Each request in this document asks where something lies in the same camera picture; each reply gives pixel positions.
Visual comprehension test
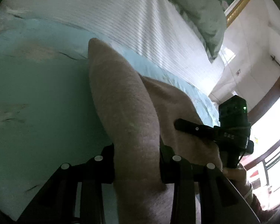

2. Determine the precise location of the pinkish grey fleece garment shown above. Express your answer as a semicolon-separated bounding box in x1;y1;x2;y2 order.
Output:
88;38;222;223

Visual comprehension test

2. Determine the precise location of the person's right hand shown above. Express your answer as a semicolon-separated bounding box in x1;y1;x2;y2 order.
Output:
223;163;251;196

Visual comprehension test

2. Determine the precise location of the teal floral bed sheet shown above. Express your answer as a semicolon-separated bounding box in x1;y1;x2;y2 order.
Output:
0;19;214;223

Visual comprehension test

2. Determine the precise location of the white and red sleeve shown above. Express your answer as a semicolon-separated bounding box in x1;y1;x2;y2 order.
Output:
243;183;279;223

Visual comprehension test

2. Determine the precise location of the green pillow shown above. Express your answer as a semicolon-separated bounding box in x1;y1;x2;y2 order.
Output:
168;0;227;63

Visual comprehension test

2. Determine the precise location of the white striped duvet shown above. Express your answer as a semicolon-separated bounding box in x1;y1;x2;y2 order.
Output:
0;0;223;95

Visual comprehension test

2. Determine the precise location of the brown window frame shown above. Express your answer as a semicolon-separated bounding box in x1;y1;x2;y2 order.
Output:
242;76;280;170

